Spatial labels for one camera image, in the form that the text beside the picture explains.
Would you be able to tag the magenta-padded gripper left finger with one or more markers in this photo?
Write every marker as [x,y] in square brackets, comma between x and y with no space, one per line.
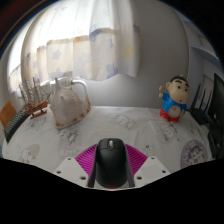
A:
[85,160]

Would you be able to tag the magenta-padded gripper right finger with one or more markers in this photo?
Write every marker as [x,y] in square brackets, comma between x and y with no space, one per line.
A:
[137,160]

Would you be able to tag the black computer mouse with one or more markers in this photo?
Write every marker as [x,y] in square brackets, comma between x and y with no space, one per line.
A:
[111,163]

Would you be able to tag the round purple printed mouse pad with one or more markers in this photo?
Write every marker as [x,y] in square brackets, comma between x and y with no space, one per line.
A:
[194,154]

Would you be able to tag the white printed tablecloth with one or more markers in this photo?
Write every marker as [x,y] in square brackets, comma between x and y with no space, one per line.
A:
[133,128]

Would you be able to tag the white cloth-covered kettle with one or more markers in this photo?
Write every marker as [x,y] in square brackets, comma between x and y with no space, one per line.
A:
[69,106]

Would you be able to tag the cartoon boy figurine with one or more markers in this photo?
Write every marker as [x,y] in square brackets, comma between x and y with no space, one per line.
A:
[175,100]

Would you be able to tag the wooden model sailing ship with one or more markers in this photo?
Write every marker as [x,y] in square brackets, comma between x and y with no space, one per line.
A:
[36,107]

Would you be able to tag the dark keyboard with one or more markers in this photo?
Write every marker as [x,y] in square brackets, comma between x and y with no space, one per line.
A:
[15,124]

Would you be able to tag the orange-brown board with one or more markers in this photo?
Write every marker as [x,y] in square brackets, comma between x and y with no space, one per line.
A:
[7,114]

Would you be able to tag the black computer monitor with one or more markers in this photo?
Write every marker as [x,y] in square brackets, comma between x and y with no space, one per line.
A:
[218,110]

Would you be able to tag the white star-print curtain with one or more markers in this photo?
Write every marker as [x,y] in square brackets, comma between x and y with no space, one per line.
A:
[83,40]

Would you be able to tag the white wall shelf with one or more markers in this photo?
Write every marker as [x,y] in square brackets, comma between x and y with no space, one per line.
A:
[208,53]

